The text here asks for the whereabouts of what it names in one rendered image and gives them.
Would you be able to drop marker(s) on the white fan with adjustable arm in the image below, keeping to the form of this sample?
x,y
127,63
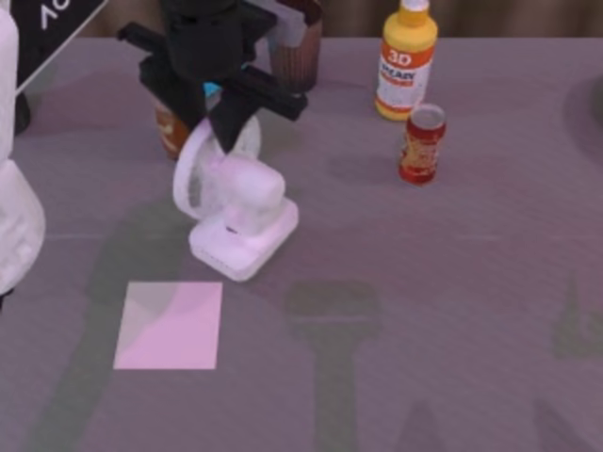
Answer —
x,y
245,207

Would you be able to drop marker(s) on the pink square paper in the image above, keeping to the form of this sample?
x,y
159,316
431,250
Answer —
x,y
179,334

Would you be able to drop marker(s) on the orange brown can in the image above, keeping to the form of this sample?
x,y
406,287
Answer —
x,y
169,134

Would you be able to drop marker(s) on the white paper piece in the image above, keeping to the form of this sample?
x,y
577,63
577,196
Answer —
x,y
289,26

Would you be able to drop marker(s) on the dark brown ribbed cup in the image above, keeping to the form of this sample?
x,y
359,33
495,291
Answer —
x,y
297,61

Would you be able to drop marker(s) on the yellow bottle with orange label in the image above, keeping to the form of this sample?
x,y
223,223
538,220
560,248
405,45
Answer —
x,y
405,61

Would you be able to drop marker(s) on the red drink can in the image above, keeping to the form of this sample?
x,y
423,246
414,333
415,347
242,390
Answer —
x,y
420,146

